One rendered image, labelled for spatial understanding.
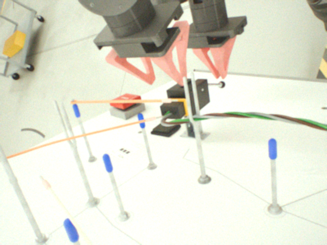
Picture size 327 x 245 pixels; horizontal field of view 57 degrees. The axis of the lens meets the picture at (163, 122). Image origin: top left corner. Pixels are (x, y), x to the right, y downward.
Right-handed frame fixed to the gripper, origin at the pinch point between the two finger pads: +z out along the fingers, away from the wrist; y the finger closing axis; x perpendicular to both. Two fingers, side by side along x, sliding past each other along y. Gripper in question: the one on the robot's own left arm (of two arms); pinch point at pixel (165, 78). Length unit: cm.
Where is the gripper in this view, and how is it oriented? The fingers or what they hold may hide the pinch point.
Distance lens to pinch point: 42.3
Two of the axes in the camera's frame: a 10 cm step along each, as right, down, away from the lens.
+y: 8.0, 1.0, -6.0
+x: 4.4, -7.7, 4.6
